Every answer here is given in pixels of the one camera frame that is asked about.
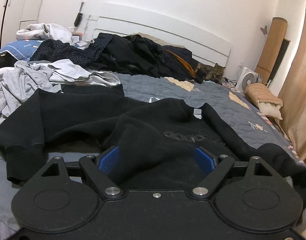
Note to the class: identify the white desk fan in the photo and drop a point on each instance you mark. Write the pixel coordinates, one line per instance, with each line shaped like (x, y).
(245, 80)

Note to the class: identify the blue quilted pillow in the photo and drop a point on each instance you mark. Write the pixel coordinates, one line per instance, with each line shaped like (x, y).
(15, 48)

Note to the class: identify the white wardrobe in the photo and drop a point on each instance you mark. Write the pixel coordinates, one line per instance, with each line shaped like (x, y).
(25, 5)

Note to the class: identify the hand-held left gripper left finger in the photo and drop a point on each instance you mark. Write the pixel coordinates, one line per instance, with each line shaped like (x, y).
(109, 160)

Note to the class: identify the beige curtain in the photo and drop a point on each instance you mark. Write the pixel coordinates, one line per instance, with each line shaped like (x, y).
(298, 80)

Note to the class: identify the black lamp pole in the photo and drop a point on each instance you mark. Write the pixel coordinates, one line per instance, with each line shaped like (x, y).
(4, 17)

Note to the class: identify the black framed board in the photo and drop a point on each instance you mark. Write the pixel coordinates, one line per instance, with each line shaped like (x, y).
(281, 60)

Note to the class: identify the grey quilted fish-print bedspread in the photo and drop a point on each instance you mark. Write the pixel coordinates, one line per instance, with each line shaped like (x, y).
(218, 97)

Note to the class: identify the white hoodie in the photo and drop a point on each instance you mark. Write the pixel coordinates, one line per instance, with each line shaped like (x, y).
(42, 31)

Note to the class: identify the white headboard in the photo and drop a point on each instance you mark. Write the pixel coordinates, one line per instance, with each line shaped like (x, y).
(168, 30)

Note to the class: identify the rolled tan mat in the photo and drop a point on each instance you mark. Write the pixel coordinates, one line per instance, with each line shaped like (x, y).
(273, 45)

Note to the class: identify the light grey garment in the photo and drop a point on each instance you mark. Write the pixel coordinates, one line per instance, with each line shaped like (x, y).
(15, 85)

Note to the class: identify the navy dotted garment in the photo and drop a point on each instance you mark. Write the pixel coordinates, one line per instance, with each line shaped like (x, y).
(57, 50)

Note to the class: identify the beige quilted cushion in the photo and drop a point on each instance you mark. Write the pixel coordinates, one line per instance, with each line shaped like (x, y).
(261, 93)

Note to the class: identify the butterfly wall sticker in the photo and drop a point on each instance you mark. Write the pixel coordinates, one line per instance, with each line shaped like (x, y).
(264, 29)

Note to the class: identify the black sweatshirt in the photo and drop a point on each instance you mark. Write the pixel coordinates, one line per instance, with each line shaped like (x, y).
(155, 135)

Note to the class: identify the black hairbrush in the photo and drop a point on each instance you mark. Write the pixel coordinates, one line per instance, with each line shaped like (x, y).
(78, 20)

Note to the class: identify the tabby cat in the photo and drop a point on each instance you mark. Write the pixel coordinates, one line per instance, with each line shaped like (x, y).
(213, 71)

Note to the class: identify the beige cloth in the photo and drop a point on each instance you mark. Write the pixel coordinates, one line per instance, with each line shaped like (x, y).
(153, 40)

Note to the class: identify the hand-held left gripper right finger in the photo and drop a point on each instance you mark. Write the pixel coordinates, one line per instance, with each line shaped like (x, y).
(205, 160)

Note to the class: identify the white garment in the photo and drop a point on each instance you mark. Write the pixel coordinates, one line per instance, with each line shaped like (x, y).
(72, 71)

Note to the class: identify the pile of dark clothes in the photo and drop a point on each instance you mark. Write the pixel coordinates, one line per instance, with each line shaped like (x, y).
(133, 55)

